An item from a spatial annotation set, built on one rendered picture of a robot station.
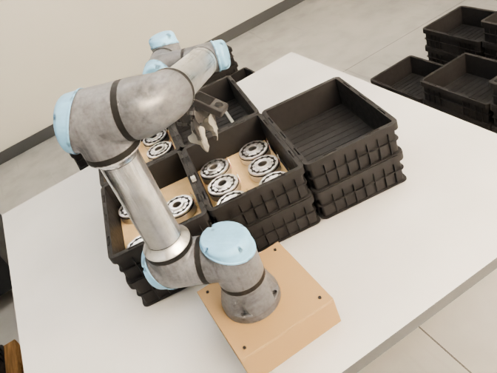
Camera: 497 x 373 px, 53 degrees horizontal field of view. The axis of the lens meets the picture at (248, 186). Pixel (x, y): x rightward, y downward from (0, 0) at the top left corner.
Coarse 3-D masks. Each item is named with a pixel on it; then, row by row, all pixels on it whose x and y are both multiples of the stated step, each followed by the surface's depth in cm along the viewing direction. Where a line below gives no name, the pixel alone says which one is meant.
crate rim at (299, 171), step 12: (264, 120) 168; (276, 132) 159; (192, 144) 171; (192, 168) 159; (300, 168) 141; (276, 180) 140; (288, 180) 141; (204, 192) 147; (252, 192) 140; (264, 192) 141; (228, 204) 139; (240, 204) 141; (216, 216) 140
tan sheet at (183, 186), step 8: (176, 184) 174; (184, 184) 172; (168, 192) 171; (176, 192) 170; (184, 192) 168; (192, 192) 167; (168, 200) 168; (192, 216) 157; (128, 224) 165; (128, 232) 161; (136, 232) 160; (128, 240) 158
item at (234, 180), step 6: (228, 174) 162; (216, 180) 163; (234, 180) 159; (210, 186) 160; (228, 186) 157; (234, 186) 156; (210, 192) 158; (216, 192) 157; (222, 192) 156; (228, 192) 155
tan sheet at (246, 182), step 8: (272, 152) 169; (232, 160) 174; (240, 160) 172; (232, 168) 170; (240, 168) 168; (200, 176) 173; (240, 176) 165; (248, 176) 163; (208, 184) 167; (248, 184) 160; (256, 184) 159; (208, 192) 164
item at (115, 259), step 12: (168, 156) 170; (180, 156) 167; (204, 204) 143; (108, 216) 154; (204, 216) 139; (108, 228) 149; (108, 240) 144; (108, 252) 140; (120, 252) 138; (132, 252) 138
